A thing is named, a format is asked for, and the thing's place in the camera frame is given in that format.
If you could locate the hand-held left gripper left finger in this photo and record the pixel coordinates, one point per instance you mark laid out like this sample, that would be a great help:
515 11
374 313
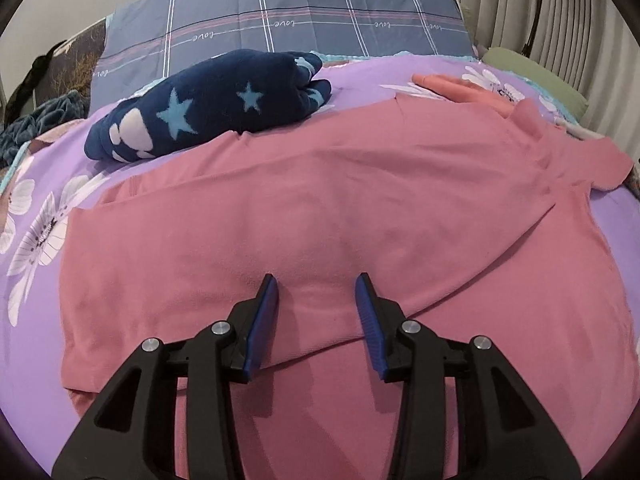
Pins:
262 325

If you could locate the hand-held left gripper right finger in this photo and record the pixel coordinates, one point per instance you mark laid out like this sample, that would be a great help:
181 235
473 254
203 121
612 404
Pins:
367 321

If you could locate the pink shirt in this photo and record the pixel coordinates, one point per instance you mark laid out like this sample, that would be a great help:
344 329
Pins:
300 200

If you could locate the purple floral bed sheet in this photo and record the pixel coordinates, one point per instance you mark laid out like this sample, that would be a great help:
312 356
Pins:
30 345

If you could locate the navy star print garment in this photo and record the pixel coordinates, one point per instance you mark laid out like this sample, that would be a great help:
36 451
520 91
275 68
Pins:
225 85

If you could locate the salmon cloth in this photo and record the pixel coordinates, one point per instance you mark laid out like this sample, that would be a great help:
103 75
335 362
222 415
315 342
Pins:
465 91

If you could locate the green pillow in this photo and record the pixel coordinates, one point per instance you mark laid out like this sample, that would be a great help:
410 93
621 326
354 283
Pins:
540 77

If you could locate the teal fuzzy blanket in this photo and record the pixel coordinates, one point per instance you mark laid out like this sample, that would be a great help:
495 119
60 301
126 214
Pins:
45 110

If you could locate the brown floral cloth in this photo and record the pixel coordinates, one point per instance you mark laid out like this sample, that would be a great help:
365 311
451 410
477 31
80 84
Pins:
85 55

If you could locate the black bag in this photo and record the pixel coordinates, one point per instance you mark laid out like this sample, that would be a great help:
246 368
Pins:
30 80

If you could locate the beige curtain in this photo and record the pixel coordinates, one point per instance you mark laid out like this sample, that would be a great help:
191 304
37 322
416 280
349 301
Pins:
590 20

